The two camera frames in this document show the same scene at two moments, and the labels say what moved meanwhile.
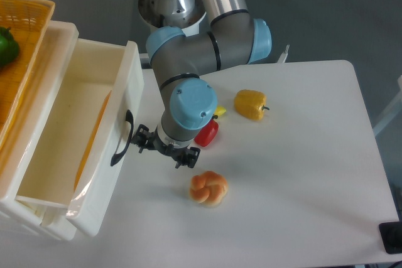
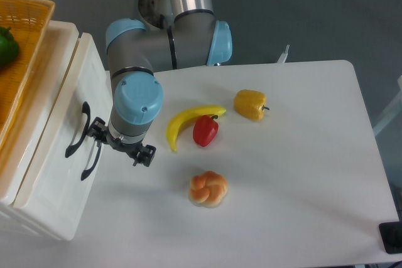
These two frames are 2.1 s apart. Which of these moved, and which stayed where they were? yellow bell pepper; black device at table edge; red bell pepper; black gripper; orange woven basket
Moved: black gripper
Stayed: yellow bell pepper; orange woven basket; black device at table edge; red bell pepper
